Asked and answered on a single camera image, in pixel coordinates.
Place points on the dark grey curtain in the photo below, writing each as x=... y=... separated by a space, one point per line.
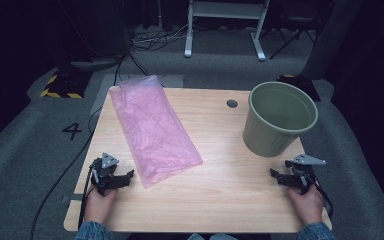
x=333 y=40

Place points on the large black case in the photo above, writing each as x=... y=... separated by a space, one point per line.
x=96 y=30

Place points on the small metal table bracket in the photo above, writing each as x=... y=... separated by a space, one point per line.
x=67 y=198

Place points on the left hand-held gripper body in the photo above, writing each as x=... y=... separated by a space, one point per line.
x=101 y=173

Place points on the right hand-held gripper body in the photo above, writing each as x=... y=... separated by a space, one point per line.
x=306 y=173

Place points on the person's legs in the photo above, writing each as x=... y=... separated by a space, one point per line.
x=213 y=237

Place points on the person's left hand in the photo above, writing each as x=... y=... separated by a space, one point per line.
x=98 y=206

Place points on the green plastic bin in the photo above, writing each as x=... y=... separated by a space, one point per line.
x=266 y=140

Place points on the person's right hand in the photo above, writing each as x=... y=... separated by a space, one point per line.
x=308 y=208

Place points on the dark round table grommet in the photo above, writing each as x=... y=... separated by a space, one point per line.
x=232 y=103

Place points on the black tripod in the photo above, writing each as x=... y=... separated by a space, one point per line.
x=291 y=38

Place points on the black yellow striped base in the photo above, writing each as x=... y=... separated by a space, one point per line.
x=305 y=87
x=65 y=85

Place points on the pink plastic bag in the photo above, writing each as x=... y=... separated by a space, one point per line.
x=153 y=133

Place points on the white metal stand frame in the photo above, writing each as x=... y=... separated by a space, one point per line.
x=225 y=10

